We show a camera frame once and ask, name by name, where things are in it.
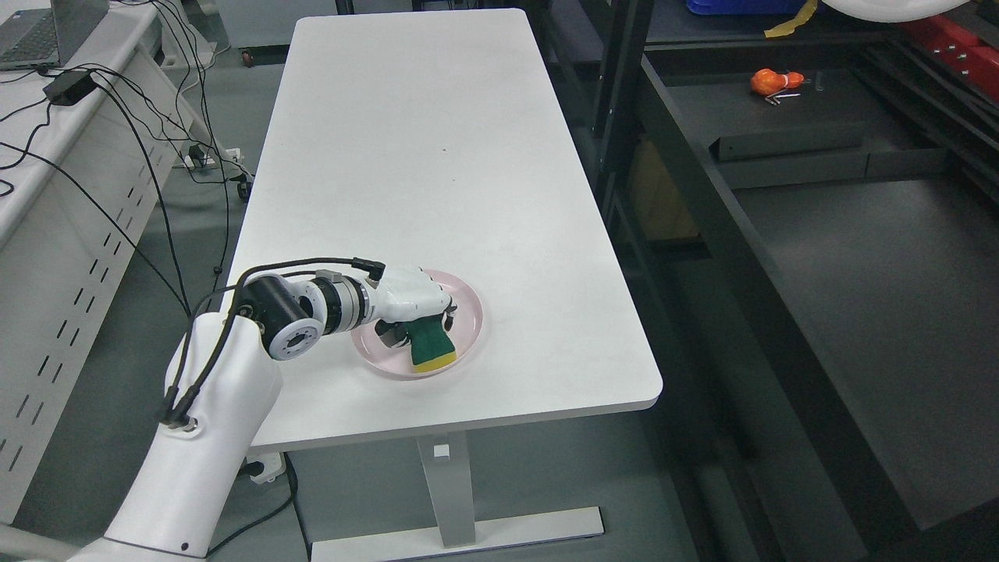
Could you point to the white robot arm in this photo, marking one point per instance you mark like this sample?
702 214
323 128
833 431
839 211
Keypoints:
220 386

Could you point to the white side desk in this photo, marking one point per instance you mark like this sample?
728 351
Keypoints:
78 187

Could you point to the orange plastic object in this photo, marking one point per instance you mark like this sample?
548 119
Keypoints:
767 82

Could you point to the black power adapter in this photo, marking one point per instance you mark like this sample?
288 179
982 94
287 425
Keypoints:
70 87

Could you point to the pink round plate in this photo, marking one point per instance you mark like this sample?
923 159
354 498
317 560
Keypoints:
467 325

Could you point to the white power strip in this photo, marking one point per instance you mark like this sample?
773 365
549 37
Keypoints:
265 468

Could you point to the grey laptop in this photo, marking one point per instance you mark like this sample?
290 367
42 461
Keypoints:
47 38

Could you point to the white height-adjustable table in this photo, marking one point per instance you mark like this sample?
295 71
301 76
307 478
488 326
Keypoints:
435 139

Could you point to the green yellow sponge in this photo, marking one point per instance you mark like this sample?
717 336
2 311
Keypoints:
431 347

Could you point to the dark grey metal shelf rack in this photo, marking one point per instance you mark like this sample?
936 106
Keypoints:
819 269

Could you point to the blue plastic bin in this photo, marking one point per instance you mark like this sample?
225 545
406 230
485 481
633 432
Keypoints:
743 7

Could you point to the yellow tape strip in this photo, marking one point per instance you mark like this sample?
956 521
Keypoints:
801 18

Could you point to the red toolbox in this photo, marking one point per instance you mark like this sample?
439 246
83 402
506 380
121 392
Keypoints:
959 49

